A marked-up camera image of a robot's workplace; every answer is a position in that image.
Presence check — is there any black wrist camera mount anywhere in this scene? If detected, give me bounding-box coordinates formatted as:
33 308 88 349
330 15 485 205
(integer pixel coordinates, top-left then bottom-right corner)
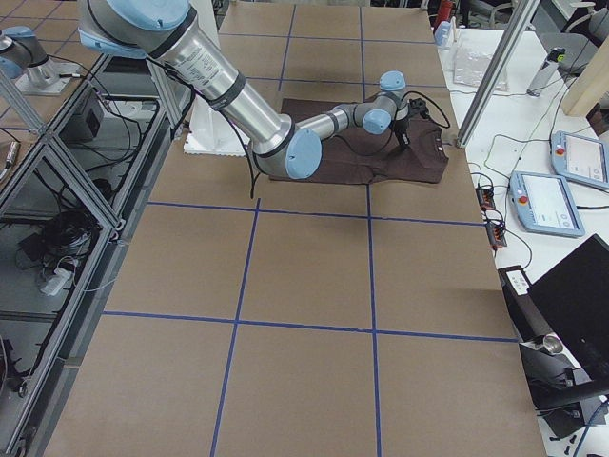
408 98 430 119

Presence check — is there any white power strip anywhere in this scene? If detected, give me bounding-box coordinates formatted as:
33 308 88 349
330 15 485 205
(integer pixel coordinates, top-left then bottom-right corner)
40 267 72 296

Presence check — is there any aluminium frame rack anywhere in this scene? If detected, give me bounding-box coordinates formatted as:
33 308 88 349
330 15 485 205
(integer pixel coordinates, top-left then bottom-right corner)
0 28 196 457

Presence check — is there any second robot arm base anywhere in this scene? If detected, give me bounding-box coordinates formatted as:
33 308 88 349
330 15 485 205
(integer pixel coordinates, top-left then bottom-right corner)
1 26 80 96

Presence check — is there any black box with label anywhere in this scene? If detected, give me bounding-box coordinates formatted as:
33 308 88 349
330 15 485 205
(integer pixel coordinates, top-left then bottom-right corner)
498 266 553 342

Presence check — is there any clear plastic bag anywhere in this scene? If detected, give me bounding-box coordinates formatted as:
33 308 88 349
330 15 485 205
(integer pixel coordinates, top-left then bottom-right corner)
449 41 495 88

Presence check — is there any lower teach pendant tablet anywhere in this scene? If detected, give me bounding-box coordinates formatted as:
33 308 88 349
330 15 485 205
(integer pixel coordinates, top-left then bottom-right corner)
509 171 585 238

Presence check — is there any brown t-shirt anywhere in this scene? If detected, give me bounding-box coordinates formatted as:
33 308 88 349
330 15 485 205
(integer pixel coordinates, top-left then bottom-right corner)
268 97 451 186

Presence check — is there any orange black connector board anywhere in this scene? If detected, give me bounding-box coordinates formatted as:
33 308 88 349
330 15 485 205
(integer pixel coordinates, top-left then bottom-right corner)
475 185 507 251

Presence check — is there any red cylinder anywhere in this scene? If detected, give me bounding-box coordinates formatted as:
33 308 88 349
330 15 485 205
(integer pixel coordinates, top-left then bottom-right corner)
438 0 453 22

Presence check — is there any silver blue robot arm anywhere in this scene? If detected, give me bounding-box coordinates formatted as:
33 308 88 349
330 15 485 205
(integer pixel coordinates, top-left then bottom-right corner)
78 0 407 180

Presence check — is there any teach pendant tablet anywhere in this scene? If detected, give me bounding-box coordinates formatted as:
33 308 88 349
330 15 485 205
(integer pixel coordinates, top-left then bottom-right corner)
509 171 585 238
551 131 608 190

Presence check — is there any aluminium frame post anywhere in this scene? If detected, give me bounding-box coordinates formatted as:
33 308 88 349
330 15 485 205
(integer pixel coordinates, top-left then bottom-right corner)
456 0 540 148

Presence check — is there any upper teach pendant tablet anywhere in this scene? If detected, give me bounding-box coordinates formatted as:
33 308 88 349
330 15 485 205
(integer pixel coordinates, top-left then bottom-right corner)
551 131 608 190

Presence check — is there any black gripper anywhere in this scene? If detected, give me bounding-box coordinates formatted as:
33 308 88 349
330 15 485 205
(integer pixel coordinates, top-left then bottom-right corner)
397 114 410 150

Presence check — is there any silver metal cup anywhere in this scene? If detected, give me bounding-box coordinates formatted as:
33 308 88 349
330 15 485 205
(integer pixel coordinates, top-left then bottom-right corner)
532 334 564 356

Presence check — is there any black monitor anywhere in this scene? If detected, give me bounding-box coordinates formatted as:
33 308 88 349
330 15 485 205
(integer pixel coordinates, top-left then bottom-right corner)
528 234 608 379

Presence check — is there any wooden beam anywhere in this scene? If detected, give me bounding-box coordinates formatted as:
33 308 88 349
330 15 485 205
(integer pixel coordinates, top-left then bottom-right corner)
561 39 609 116

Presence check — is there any white pedestal column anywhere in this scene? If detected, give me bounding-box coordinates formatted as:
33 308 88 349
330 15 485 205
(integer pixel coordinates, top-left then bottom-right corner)
184 0 245 157

